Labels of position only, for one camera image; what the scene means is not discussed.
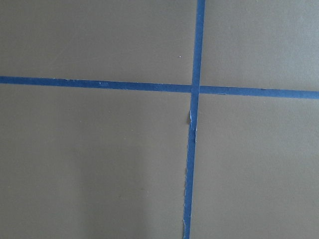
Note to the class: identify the brown paper table cover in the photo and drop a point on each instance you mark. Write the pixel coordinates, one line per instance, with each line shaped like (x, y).
(159, 119)

